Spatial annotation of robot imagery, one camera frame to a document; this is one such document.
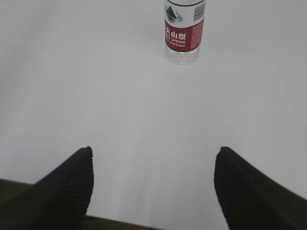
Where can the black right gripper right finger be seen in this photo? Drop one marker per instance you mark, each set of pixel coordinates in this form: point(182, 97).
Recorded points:
point(250, 200)

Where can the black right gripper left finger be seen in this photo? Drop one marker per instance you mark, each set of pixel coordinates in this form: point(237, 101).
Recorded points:
point(59, 201)

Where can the Nongfu Spring water bottle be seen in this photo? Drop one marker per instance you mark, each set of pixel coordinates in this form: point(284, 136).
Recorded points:
point(184, 21)

